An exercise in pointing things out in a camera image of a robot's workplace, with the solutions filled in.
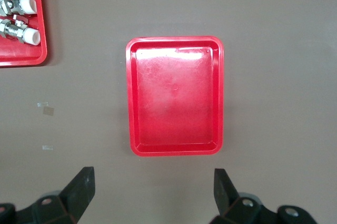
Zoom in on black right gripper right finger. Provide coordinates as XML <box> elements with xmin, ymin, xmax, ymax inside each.
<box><xmin>210</xmin><ymin>168</ymin><xmax>321</xmax><ymax>224</ymax></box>

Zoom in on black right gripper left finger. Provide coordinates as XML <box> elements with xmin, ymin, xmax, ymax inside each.
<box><xmin>0</xmin><ymin>166</ymin><xmax>95</xmax><ymax>224</ymax></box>

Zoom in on empty-bottomed red plastic tray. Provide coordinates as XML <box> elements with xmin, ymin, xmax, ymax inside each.
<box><xmin>125</xmin><ymin>36</ymin><xmax>225</xmax><ymax>158</ymax></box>

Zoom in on red tray holding valves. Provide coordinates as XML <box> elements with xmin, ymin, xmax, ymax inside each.
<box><xmin>0</xmin><ymin>0</ymin><xmax>48</xmax><ymax>67</ymax></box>

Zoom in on metal valve with white caps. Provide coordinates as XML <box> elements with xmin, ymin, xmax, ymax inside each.
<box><xmin>0</xmin><ymin>0</ymin><xmax>37</xmax><ymax>16</ymax></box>
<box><xmin>0</xmin><ymin>15</ymin><xmax>41</xmax><ymax>46</ymax></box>

